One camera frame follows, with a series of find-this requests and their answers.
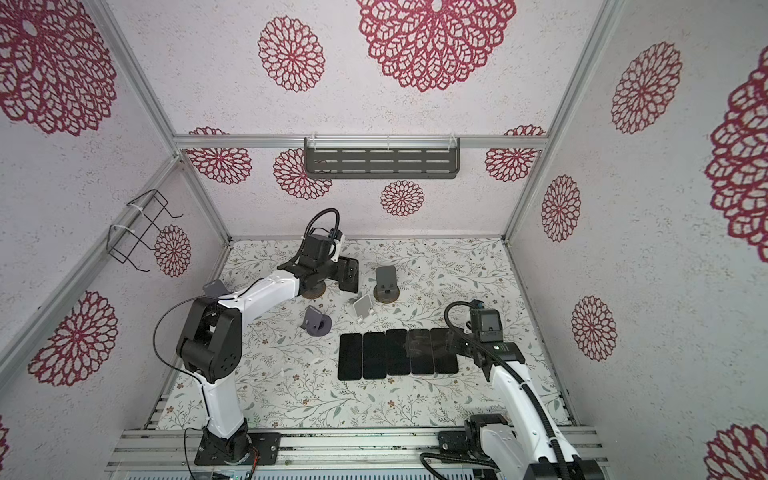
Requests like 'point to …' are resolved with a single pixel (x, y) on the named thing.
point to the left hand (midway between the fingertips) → (344, 267)
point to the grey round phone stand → (214, 289)
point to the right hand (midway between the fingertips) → (457, 334)
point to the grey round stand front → (315, 323)
